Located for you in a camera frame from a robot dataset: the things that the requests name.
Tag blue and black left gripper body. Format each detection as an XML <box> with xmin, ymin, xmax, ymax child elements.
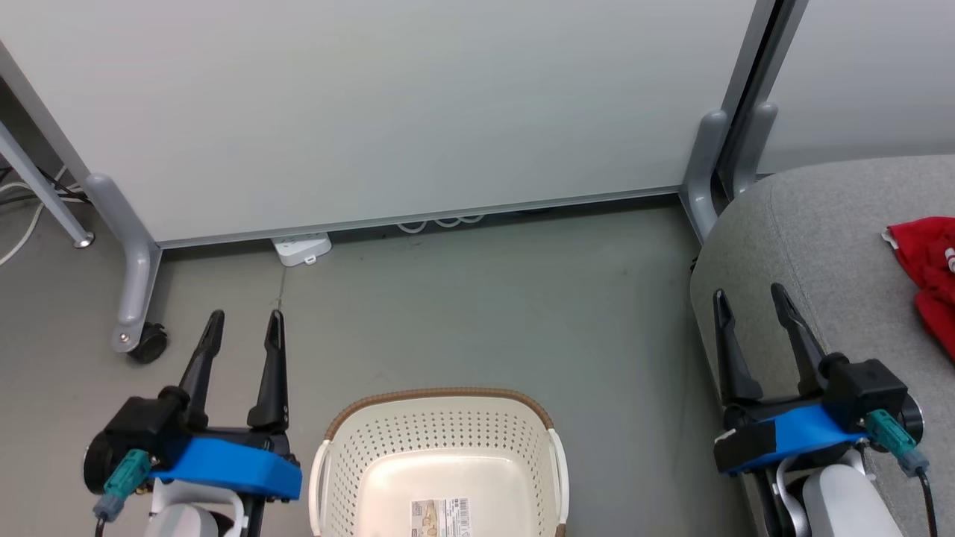
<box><xmin>82</xmin><ymin>425</ymin><xmax>304</xmax><ymax>500</ymax></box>

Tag narrow white partition panel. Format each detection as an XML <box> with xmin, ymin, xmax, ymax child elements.
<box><xmin>752</xmin><ymin>0</ymin><xmax>955</xmax><ymax>177</ymax></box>

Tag grey partition leg with caster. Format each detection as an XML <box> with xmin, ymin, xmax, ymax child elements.
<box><xmin>84</xmin><ymin>173</ymin><xmax>163</xmax><ymax>355</ymax></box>

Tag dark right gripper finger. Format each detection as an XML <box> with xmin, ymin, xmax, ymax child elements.
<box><xmin>770</xmin><ymin>282</ymin><xmax>830</xmax><ymax>397</ymax></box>
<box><xmin>713</xmin><ymin>289</ymin><xmax>763</xmax><ymax>408</ymax></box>

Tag cream perforated laundry basket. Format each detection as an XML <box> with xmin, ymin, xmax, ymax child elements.
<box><xmin>308</xmin><ymin>386</ymin><xmax>570</xmax><ymax>537</ymax></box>

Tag grey metal desk leg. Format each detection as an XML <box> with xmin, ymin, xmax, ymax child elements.
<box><xmin>0</xmin><ymin>119</ymin><xmax>96</xmax><ymax>250</ymax></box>

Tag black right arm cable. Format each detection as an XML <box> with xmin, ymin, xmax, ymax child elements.
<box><xmin>916</xmin><ymin>470</ymin><xmax>941</xmax><ymax>537</ymax></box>

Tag white power strip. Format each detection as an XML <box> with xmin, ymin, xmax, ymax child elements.
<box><xmin>271</xmin><ymin>232</ymin><xmax>333</xmax><ymax>268</ymax></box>

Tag teal left camera cable connector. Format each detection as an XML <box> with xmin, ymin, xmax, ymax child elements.
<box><xmin>93</xmin><ymin>447</ymin><xmax>154</xmax><ymax>523</ymax></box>

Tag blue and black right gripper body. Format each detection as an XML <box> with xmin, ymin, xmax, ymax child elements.
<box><xmin>713</xmin><ymin>398</ymin><xmax>926</xmax><ymax>478</ymax></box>

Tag wide white partition panel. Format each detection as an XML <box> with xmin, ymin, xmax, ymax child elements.
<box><xmin>0</xmin><ymin>0</ymin><xmax>778</xmax><ymax>251</ymax></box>

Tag white looped cable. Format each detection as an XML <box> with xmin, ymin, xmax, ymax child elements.
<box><xmin>395</xmin><ymin>214</ymin><xmax>486</xmax><ymax>233</ymax></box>

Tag red and white basketball jersey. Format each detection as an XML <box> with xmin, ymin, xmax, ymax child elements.
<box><xmin>883</xmin><ymin>216</ymin><xmax>955</xmax><ymax>366</ymax></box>

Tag grey fabric sofa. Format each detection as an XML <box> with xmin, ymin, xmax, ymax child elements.
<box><xmin>689</xmin><ymin>155</ymin><xmax>955</xmax><ymax>537</ymax></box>

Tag teal right camera cable connector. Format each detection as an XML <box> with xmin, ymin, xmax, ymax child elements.
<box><xmin>865</xmin><ymin>409</ymin><xmax>930</xmax><ymax>478</ymax></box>

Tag white floor cable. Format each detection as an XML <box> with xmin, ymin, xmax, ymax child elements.
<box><xmin>0</xmin><ymin>178</ymin><xmax>47</xmax><ymax>267</ymax></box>

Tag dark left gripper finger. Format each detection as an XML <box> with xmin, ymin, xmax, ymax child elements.
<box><xmin>247</xmin><ymin>308</ymin><xmax>291</xmax><ymax>431</ymax></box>
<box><xmin>178</xmin><ymin>309</ymin><xmax>226</xmax><ymax>429</ymax></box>

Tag black caster wheel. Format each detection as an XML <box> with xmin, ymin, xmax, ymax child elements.
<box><xmin>127</xmin><ymin>322</ymin><xmax>170</xmax><ymax>365</ymax></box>

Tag printed paper basket label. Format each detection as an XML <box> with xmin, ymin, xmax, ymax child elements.
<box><xmin>410</xmin><ymin>497</ymin><xmax>472</xmax><ymax>537</ymax></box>

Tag black floor cables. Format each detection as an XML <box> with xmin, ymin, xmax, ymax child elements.
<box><xmin>0</xmin><ymin>166</ymin><xmax>92</xmax><ymax>207</ymax></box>

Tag teal camera cable connector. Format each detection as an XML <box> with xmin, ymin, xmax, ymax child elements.
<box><xmin>93</xmin><ymin>447</ymin><xmax>154</xmax><ymax>523</ymax></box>
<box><xmin>865</xmin><ymin>409</ymin><xmax>930</xmax><ymax>478</ymax></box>

